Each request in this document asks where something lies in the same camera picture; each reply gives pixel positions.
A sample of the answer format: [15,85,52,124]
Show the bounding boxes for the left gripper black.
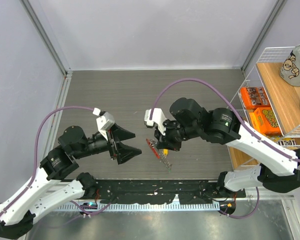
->
[74,122,143,162]

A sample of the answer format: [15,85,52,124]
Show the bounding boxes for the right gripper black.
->
[154,117,201,152]

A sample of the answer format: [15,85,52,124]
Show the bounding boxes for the yellow key tag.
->
[163,149,169,156]

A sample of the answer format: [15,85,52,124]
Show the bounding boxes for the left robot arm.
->
[0,124,142,240]

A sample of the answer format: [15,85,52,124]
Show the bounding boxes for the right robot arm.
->
[144,97,300,197]

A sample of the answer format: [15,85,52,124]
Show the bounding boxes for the orange yellow snack box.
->
[249,107,281,136]

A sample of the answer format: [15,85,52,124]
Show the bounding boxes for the orange snack box top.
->
[240,87,270,110]

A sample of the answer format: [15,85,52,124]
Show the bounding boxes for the yellow snack bag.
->
[264,135,297,150]

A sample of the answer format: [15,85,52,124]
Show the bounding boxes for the grey printed pouch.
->
[279,44,300,87]

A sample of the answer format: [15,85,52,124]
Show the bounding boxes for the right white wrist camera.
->
[143,108,167,136]

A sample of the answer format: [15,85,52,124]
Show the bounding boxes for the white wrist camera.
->
[92,107,115,141]
[143,108,167,136]

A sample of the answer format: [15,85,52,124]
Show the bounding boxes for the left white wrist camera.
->
[92,107,115,141]

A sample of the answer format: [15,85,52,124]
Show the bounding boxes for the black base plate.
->
[79,179,246,205]

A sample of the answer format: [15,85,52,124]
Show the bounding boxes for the white slotted cable duct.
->
[54,201,220,212]

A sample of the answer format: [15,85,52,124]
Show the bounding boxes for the white wire shelf rack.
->
[220,46,300,172]

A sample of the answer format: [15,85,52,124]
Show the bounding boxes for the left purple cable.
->
[0,105,98,227]

